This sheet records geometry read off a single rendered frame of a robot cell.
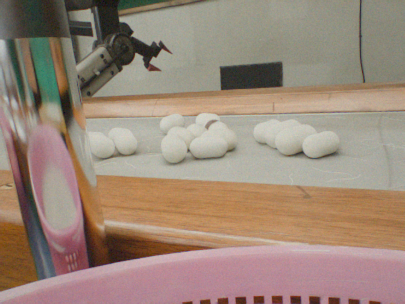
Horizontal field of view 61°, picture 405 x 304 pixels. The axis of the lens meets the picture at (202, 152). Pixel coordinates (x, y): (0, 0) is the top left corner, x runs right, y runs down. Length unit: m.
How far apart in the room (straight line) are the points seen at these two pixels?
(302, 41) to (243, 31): 0.40
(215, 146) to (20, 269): 0.16
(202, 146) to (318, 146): 0.09
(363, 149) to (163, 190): 0.19
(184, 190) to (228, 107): 0.34
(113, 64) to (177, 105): 0.68
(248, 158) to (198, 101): 0.25
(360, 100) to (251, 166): 0.24
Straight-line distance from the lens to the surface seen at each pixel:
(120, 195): 0.16
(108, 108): 0.58
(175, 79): 2.74
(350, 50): 2.33
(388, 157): 0.28
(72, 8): 0.75
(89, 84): 1.12
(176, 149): 0.27
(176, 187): 0.16
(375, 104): 0.46
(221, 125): 0.33
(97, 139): 0.32
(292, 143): 0.27
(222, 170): 0.25
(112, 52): 1.18
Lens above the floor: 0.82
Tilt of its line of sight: 15 degrees down
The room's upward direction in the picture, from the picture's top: 5 degrees counter-clockwise
